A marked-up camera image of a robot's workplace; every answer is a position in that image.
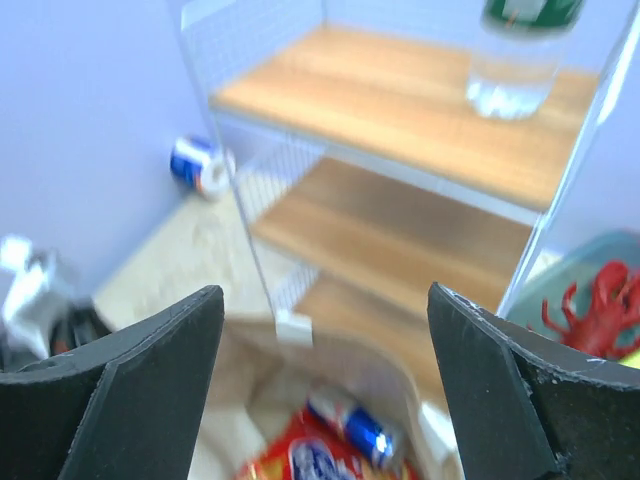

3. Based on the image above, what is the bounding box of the red candy bag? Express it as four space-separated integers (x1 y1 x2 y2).
235 409 419 480

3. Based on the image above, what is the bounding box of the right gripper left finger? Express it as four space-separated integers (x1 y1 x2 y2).
1 285 224 480

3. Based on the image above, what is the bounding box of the blue white toilet paper roll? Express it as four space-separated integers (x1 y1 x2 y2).
169 136 236 201

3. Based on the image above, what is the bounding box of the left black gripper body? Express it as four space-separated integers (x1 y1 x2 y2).
49 299 113 355

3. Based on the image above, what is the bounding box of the red blue drink can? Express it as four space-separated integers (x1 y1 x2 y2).
307 385 406 470

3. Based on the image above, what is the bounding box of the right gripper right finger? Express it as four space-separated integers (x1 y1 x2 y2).
427 283 639 480

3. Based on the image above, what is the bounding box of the white wire wooden shelf rack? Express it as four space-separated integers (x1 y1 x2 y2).
178 1 608 399

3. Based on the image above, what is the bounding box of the red toy lobster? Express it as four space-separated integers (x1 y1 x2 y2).
540 259 639 361

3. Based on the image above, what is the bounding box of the brown paper grocery bag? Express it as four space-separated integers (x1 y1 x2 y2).
188 314 464 479

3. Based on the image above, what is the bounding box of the green label water bottle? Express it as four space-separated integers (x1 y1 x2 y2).
466 0 584 121

